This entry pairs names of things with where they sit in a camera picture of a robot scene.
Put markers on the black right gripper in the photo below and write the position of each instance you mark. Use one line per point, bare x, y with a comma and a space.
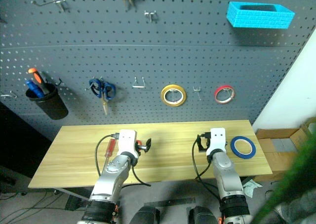
204, 147

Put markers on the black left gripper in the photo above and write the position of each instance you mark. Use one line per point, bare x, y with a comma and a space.
138, 148

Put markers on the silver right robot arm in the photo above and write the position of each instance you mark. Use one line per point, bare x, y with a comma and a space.
228, 177

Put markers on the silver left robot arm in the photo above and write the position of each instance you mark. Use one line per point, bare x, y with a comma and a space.
111, 177

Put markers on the grey metal pegboard wall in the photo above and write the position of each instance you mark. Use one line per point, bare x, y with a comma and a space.
158, 56

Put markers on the blue tape roll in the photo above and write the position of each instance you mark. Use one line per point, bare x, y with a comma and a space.
233, 148

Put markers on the red tape roll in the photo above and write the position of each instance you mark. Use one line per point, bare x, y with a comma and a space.
217, 98

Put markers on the small double metal hook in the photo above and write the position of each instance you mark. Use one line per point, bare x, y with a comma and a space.
197, 91

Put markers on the yellow tape roll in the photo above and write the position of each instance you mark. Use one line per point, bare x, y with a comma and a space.
164, 98

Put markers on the crumpled white paper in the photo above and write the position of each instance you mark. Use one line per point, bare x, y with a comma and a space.
250, 188

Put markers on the dark rounded shape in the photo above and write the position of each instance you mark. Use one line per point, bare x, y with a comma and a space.
145, 215
202, 215

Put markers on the cardboard box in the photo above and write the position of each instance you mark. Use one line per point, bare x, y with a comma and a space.
276, 149

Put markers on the green blurred plant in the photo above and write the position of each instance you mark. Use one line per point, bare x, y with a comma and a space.
293, 179

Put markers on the black plastic cup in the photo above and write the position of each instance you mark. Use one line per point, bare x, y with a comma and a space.
50, 105

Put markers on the black cabinet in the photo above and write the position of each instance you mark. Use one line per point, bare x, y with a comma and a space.
19, 140

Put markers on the double prong metal hook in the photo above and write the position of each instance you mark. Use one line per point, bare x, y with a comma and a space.
150, 14

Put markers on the blue plastic basket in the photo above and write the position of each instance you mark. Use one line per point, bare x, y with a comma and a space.
259, 18

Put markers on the long single metal hook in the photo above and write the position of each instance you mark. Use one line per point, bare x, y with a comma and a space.
49, 3

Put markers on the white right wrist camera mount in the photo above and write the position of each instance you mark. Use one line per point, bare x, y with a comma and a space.
217, 140

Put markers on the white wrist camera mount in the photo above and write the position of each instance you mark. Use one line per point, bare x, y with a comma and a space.
217, 140
127, 141

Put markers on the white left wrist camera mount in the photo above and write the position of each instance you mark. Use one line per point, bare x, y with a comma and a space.
127, 141

